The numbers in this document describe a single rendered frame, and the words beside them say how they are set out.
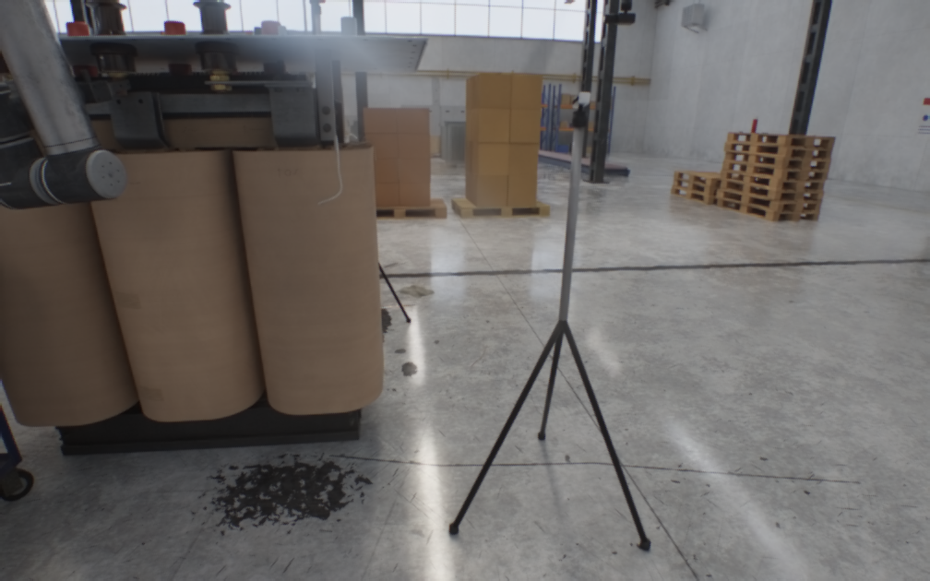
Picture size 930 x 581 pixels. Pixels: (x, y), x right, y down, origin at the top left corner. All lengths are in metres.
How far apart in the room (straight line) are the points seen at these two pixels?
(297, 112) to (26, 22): 0.61
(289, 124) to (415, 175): 4.70
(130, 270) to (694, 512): 1.90
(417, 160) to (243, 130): 4.60
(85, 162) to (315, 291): 0.68
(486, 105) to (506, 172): 0.86
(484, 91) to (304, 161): 4.76
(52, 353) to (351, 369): 0.94
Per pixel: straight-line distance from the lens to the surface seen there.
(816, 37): 13.60
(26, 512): 2.09
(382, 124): 6.09
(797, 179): 7.81
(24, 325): 1.92
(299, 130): 1.48
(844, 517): 2.01
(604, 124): 10.70
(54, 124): 1.25
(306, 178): 1.45
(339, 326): 1.56
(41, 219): 1.79
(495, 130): 6.09
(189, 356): 1.72
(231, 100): 1.58
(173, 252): 1.61
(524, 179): 6.24
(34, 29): 1.26
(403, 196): 6.14
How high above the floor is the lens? 1.15
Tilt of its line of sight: 20 degrees down
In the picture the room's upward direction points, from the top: 1 degrees clockwise
